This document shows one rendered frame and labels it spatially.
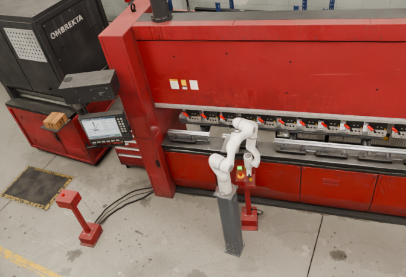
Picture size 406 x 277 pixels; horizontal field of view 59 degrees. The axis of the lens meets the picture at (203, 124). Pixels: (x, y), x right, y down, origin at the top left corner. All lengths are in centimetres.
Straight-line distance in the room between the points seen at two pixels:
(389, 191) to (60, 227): 384
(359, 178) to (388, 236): 80
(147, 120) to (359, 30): 218
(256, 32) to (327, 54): 61
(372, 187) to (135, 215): 277
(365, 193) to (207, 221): 178
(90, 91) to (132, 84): 40
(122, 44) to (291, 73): 152
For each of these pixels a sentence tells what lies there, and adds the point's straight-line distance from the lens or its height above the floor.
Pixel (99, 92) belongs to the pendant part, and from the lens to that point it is 346.
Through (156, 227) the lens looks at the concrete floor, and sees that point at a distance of 452.
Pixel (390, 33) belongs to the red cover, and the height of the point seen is 222.
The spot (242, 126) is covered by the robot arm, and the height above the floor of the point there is 157.
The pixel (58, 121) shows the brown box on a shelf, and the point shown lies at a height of 108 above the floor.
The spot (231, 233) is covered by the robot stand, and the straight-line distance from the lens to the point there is 379.
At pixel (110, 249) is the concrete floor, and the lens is 454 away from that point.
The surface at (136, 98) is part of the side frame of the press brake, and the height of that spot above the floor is 162.
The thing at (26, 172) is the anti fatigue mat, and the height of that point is 1.
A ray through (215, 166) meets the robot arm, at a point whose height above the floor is 137.
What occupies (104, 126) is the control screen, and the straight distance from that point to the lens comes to 369.
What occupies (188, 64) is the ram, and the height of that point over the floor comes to 189.
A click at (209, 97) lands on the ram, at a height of 152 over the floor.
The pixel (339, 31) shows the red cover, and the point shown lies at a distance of 305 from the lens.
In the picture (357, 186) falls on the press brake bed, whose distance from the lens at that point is 405.
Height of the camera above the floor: 360
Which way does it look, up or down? 40 degrees down
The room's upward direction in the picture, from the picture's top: 11 degrees counter-clockwise
